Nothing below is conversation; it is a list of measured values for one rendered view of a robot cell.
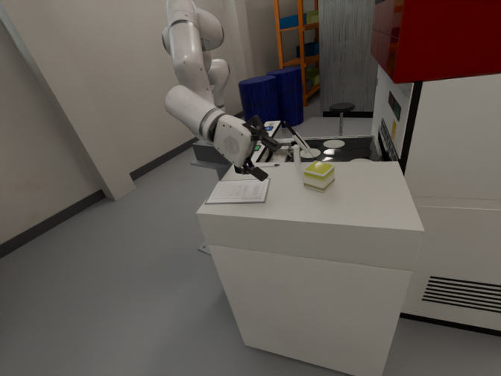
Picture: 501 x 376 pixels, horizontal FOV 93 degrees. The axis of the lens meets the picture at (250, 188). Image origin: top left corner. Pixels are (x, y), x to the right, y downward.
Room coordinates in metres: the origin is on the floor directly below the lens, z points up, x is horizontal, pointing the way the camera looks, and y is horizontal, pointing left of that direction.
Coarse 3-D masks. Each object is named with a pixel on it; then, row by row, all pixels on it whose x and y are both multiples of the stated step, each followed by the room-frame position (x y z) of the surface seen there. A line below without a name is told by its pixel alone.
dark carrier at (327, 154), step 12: (312, 144) 1.12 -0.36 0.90; (348, 144) 1.04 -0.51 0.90; (360, 144) 1.01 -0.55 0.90; (372, 144) 0.99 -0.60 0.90; (300, 156) 1.01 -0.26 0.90; (324, 156) 0.96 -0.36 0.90; (336, 156) 0.94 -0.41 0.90; (348, 156) 0.92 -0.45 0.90; (360, 156) 0.90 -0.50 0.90; (372, 156) 0.88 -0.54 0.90
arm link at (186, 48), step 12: (180, 24) 0.81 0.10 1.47; (192, 24) 0.82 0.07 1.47; (168, 36) 0.82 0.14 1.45; (180, 36) 0.78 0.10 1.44; (192, 36) 0.79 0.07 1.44; (180, 48) 0.75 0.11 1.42; (192, 48) 0.75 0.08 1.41; (180, 60) 0.73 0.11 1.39; (192, 60) 0.73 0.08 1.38; (180, 72) 0.74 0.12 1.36; (192, 72) 0.74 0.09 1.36; (204, 72) 0.76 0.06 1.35; (180, 84) 0.76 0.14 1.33; (192, 84) 0.75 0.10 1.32; (204, 84) 0.76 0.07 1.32; (204, 96) 0.76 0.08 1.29
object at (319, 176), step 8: (312, 168) 0.65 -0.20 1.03; (320, 168) 0.64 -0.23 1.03; (328, 168) 0.63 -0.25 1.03; (304, 176) 0.65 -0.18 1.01; (312, 176) 0.63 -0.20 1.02; (320, 176) 0.61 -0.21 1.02; (328, 176) 0.62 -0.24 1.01; (304, 184) 0.65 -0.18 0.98; (312, 184) 0.63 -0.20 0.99; (320, 184) 0.61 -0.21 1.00; (328, 184) 0.62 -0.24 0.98
